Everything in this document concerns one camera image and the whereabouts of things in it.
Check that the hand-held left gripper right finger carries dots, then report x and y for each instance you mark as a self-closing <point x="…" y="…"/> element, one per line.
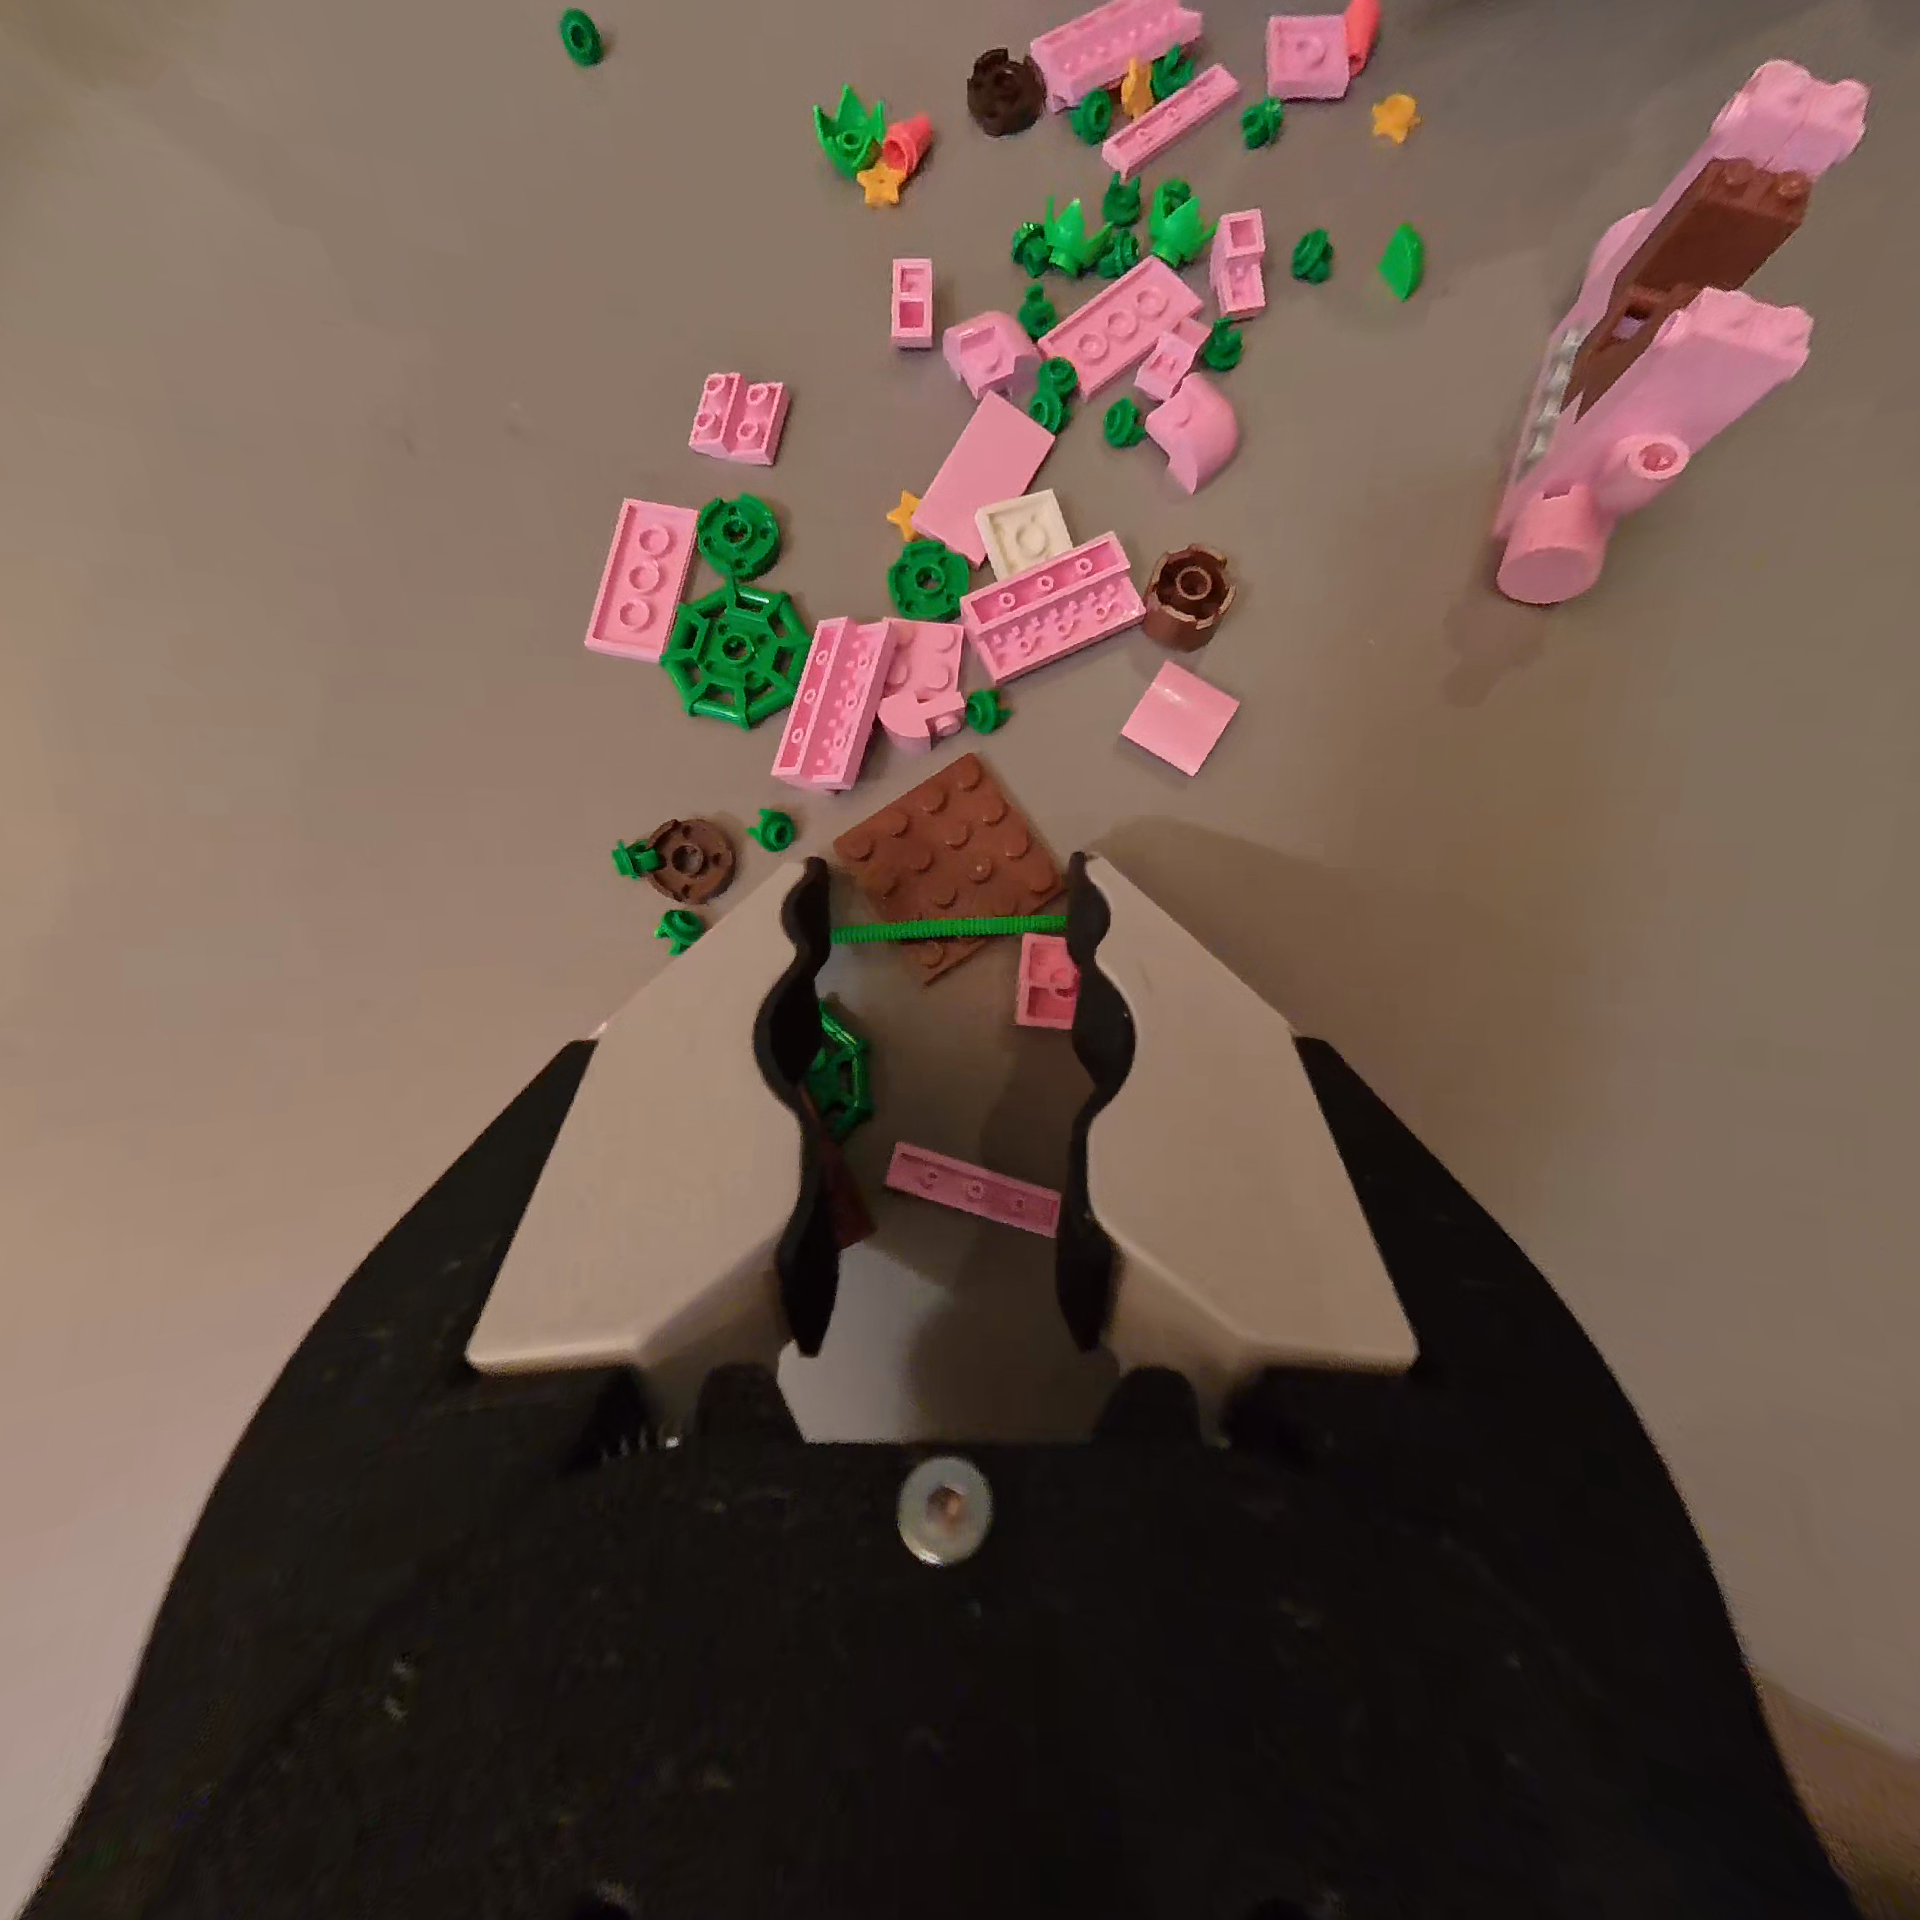
<point x="1243" y="1201"/>

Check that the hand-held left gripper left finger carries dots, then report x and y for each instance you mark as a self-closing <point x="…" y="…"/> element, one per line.
<point x="630" y="1201"/>

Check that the small dark brown studded plate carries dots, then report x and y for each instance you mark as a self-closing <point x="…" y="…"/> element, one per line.
<point x="857" y="1220"/>

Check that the large brown square plate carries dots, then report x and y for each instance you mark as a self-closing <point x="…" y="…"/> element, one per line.
<point x="944" y="855"/>

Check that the pile of small toy bricks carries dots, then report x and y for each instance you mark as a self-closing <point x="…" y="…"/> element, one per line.
<point x="1118" y="323"/>

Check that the green toy plant stem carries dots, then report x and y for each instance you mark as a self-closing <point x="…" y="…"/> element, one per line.
<point x="944" y="930"/>

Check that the pink brick-built model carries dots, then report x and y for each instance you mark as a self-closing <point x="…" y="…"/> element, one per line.
<point x="1710" y="377"/>

